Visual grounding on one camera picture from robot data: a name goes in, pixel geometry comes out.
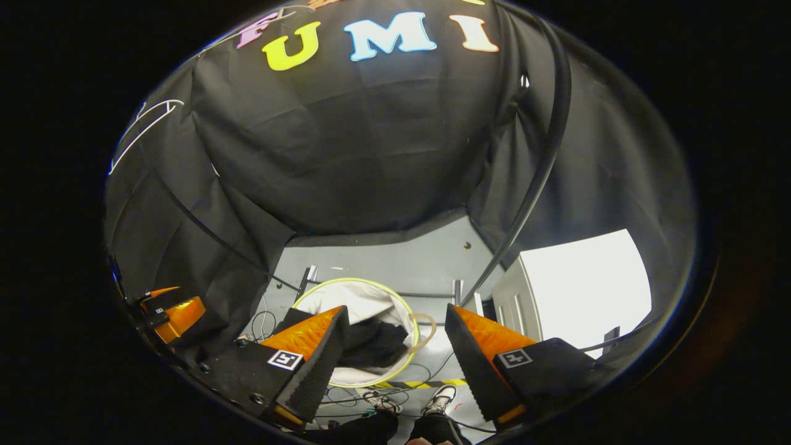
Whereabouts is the white laundry hamper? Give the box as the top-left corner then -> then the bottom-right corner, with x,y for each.
292,278 -> 437,389

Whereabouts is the black backdrop cloth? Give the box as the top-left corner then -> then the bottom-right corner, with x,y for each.
104,0 -> 699,371

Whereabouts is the black floor cable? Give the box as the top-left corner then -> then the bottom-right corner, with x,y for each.
249,295 -> 277,344
318,352 -> 495,433

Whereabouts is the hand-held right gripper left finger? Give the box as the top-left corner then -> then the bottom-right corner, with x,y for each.
197,305 -> 350,430

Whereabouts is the person's left shoe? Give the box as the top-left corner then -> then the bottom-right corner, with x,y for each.
362,389 -> 402,416

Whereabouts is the black jacket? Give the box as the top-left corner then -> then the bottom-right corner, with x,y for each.
342,317 -> 410,370

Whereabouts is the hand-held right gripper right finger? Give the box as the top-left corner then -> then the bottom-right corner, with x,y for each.
445,303 -> 610,427

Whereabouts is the person's right shoe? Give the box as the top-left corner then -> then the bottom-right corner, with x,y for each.
422,384 -> 458,416

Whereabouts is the person's right leg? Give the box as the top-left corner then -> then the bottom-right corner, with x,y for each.
407,413 -> 473,445

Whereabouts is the person's shoe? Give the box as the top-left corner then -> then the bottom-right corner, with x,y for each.
362,389 -> 402,416
422,384 -> 458,416

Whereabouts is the white cabinet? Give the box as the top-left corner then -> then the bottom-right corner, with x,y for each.
491,229 -> 653,359

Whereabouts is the yellow black floor tape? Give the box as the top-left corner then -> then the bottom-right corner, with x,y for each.
371,378 -> 468,391

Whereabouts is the white clothes hanger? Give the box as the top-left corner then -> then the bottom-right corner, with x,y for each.
109,99 -> 185,176

